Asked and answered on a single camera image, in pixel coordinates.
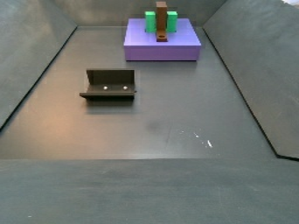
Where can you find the purple base board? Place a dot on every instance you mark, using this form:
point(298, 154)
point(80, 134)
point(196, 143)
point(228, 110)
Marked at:
point(143, 48)

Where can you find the green block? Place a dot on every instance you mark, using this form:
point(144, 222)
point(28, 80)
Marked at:
point(149, 20)

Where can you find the brown T-shaped block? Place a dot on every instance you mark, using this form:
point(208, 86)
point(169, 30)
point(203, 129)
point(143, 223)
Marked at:
point(160, 21)

